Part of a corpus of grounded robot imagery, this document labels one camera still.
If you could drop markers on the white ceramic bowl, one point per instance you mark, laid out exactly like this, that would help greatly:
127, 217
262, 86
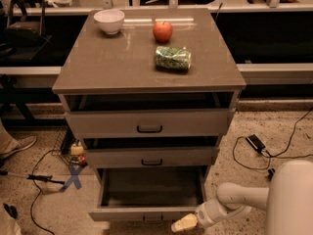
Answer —
110, 21

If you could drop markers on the black power adapter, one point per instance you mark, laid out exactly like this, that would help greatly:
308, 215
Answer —
255, 143

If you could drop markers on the green crushed can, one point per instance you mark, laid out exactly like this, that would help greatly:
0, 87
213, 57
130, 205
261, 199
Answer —
171, 58

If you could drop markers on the black chair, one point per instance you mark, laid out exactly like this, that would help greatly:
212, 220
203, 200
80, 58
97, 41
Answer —
24, 38

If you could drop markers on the black metal stand leg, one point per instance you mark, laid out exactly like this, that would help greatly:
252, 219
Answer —
271, 173

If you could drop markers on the grey drawer cabinet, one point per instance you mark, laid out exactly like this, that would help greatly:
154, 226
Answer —
119, 73

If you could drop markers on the blue tape cross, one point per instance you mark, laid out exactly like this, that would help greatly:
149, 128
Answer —
74, 171

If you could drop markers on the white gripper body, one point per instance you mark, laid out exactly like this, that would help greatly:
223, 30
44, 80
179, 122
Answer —
204, 214

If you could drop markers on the red apple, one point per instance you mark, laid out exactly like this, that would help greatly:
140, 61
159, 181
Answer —
162, 31

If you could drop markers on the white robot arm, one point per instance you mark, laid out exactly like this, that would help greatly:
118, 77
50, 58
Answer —
288, 202

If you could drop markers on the person's tan shoe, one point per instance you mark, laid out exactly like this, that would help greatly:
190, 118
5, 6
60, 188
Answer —
17, 145

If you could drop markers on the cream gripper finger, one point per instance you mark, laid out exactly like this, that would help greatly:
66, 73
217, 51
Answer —
187, 222

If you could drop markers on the grey drawer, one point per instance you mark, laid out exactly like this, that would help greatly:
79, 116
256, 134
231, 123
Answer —
151, 123
149, 194
146, 157

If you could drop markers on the black grabber tool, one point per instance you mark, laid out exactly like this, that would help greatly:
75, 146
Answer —
43, 178

